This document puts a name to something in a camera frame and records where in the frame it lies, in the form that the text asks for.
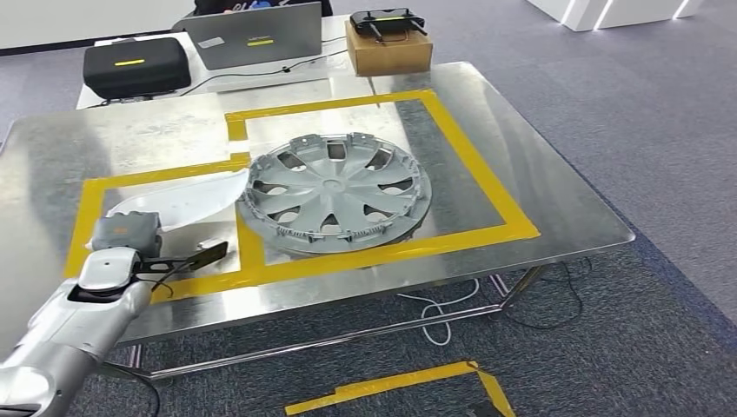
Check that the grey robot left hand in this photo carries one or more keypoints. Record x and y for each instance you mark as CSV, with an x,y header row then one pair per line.
x,y
124,230

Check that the white curved plastic part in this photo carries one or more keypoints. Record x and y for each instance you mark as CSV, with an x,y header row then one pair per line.
x,y
184,201

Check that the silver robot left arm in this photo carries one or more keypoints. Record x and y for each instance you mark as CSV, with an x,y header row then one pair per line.
x,y
75,328

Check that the yellow workbench tape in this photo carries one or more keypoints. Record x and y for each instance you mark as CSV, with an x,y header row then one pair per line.
x,y
472,161

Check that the steel workbench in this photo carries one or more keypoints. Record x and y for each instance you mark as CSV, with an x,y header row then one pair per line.
x,y
518,172

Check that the black carry case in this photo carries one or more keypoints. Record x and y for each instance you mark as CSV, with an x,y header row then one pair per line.
x,y
135,66

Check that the white side table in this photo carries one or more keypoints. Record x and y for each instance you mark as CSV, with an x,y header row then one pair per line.
x,y
259,78

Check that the grey wheel hubcap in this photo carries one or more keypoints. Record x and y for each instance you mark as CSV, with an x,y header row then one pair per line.
x,y
334,193

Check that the grey laptop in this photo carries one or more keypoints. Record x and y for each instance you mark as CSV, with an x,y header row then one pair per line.
x,y
259,37

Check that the person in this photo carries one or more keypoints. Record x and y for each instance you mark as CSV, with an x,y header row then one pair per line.
x,y
230,6

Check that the brown cardboard box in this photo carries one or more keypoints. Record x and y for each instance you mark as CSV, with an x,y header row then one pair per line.
x,y
391,57

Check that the black antenna router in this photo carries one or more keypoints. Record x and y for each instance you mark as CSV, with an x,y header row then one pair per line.
x,y
386,22

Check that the white lit furniture block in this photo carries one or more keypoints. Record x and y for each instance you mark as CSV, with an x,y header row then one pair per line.
x,y
604,14

